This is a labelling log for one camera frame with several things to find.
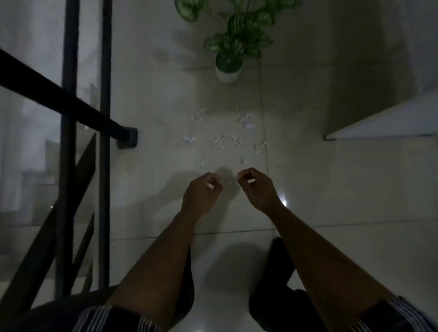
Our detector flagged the person's right hand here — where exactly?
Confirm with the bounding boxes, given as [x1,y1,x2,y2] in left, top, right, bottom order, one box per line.
[237,168,285,216]

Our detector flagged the person's left hand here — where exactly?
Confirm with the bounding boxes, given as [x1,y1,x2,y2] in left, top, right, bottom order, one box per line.
[180,172,224,220]

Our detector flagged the person's right forearm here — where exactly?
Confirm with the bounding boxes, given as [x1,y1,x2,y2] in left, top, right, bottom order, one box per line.
[265,204,395,332]

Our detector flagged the person's left forearm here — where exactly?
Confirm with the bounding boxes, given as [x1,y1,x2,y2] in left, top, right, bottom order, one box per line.
[105,209,203,332]

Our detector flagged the scattered white paper scraps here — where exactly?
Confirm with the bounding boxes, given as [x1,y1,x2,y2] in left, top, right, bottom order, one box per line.
[181,107,271,168]

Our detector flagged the white plant pot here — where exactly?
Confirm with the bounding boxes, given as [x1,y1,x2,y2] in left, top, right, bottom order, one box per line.
[215,63,244,85]

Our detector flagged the green leafy plant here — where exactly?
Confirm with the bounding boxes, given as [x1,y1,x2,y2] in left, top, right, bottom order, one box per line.
[174,0,302,74]

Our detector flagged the white ledge board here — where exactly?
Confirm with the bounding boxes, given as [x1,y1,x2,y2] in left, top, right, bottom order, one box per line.
[323,91,438,141]

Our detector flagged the black metal stair railing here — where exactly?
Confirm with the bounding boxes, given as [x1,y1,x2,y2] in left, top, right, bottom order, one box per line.
[0,0,139,320]

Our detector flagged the striped shirt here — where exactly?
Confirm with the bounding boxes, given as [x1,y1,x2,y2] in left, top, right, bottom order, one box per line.
[71,296,438,332]

